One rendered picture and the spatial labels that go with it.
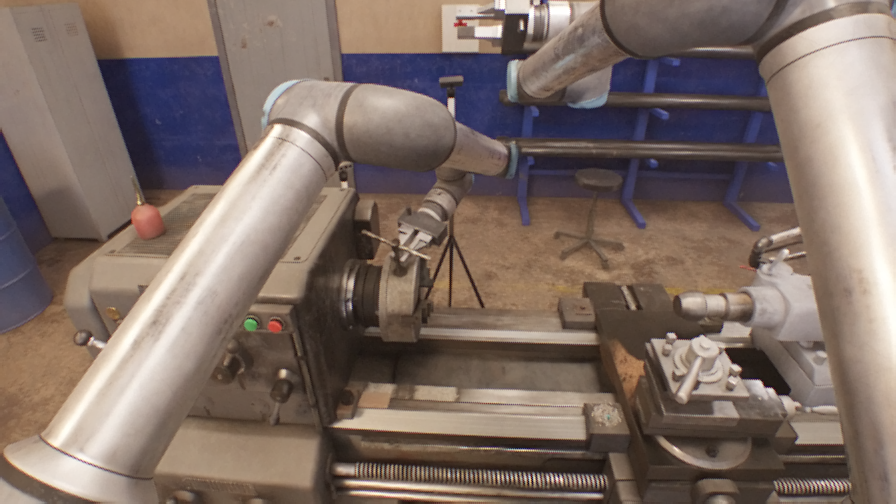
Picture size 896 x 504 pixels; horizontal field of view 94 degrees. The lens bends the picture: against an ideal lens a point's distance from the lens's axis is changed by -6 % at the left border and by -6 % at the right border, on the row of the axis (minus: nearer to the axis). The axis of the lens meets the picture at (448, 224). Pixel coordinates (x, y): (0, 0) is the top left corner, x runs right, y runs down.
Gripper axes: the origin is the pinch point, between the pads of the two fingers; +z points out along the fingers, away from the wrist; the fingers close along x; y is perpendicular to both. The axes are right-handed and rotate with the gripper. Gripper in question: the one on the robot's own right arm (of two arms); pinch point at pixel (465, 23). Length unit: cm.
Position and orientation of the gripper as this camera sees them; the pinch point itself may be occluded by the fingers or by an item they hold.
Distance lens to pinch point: 106.0
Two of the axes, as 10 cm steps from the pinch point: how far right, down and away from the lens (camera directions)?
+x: 0.5, 2.1, 9.8
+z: -10.0, -0.3, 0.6
